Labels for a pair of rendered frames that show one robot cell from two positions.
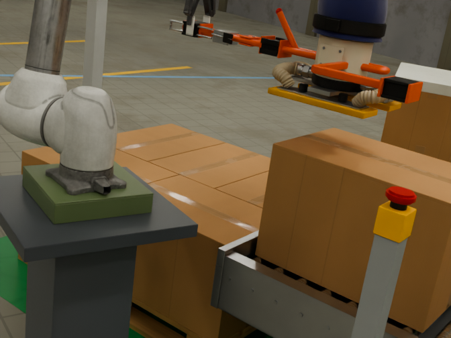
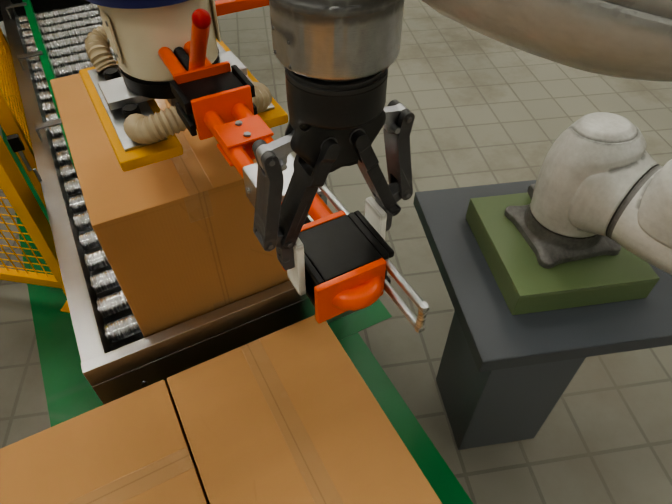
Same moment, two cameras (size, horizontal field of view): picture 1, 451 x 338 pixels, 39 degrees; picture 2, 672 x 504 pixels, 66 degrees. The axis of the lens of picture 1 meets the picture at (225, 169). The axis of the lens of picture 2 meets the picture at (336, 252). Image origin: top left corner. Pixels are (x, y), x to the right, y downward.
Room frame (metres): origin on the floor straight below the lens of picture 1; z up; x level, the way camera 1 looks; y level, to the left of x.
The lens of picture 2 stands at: (2.68, 0.33, 1.61)
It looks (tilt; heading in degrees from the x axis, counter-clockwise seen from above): 47 degrees down; 207
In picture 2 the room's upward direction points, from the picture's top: straight up
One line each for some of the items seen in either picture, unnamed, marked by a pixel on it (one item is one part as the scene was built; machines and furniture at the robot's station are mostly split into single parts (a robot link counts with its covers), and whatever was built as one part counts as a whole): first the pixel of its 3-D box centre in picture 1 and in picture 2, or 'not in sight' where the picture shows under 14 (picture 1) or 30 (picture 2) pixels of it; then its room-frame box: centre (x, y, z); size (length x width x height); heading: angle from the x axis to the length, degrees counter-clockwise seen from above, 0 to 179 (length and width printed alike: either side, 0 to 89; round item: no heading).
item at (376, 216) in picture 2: (190, 25); (374, 231); (2.32, 0.20, 1.23); 0.03 x 0.01 x 0.07; 55
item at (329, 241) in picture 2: (197, 29); (331, 264); (2.37, 0.17, 1.22); 0.08 x 0.07 x 0.05; 56
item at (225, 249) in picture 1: (279, 230); (235, 314); (2.11, -0.23, 0.58); 0.70 x 0.03 x 0.06; 145
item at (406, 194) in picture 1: (400, 199); not in sight; (1.37, -0.41, 1.02); 0.07 x 0.07 x 0.04
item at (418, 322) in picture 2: (200, 31); (350, 214); (2.30, 0.16, 1.22); 0.31 x 0.03 x 0.05; 56
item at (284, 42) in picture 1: (276, 46); (214, 99); (2.17, -0.11, 1.22); 0.10 x 0.08 x 0.06; 146
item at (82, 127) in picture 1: (86, 125); (591, 172); (1.74, 0.41, 0.98); 0.18 x 0.16 x 0.22; 67
